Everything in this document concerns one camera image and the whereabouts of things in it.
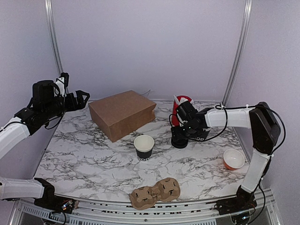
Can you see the red cylindrical canister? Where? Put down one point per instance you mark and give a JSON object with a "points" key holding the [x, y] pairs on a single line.
{"points": [[175, 121]]}

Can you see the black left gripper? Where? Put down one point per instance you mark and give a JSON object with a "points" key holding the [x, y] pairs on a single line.
{"points": [[80, 104]]}

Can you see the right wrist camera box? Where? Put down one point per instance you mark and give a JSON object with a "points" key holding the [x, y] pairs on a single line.
{"points": [[186, 111]]}

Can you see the brown cardboard cup carrier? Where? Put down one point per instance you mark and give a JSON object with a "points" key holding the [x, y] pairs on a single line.
{"points": [[165, 190]]}

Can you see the brown paper bag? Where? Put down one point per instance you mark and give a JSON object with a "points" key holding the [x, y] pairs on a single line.
{"points": [[121, 114]]}

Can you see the black stacked paper cup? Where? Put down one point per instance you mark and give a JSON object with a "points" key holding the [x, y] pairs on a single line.
{"points": [[202, 134]]}

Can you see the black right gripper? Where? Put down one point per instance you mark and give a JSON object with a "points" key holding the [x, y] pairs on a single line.
{"points": [[175, 131]]}

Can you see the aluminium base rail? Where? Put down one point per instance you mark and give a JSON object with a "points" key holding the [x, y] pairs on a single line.
{"points": [[198, 212]]}

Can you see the aluminium frame post right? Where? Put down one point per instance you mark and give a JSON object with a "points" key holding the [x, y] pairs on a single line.
{"points": [[240, 47]]}

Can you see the black plastic cup lids stack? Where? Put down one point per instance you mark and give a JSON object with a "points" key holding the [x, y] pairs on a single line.
{"points": [[179, 144]]}

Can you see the orange white bowl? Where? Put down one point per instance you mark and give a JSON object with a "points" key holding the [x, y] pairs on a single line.
{"points": [[233, 159]]}

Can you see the white sugar stick packets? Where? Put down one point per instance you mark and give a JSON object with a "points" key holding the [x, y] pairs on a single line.
{"points": [[180, 99]]}

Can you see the aluminium frame post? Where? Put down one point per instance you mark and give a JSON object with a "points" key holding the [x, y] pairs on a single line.
{"points": [[53, 36], [240, 47]]}

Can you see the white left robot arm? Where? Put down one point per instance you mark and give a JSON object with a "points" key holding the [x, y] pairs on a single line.
{"points": [[49, 101]]}

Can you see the black paper coffee cup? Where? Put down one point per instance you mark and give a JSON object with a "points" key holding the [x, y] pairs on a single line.
{"points": [[144, 145]]}

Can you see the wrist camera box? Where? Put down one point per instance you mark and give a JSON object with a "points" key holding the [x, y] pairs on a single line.
{"points": [[65, 77], [186, 111]]}

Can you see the aluminium frame post left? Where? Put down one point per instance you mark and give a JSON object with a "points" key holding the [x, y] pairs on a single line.
{"points": [[53, 36]]}

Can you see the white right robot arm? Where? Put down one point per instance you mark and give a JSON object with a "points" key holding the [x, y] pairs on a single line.
{"points": [[265, 125]]}

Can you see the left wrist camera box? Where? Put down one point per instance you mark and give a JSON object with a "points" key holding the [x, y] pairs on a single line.
{"points": [[65, 77]]}

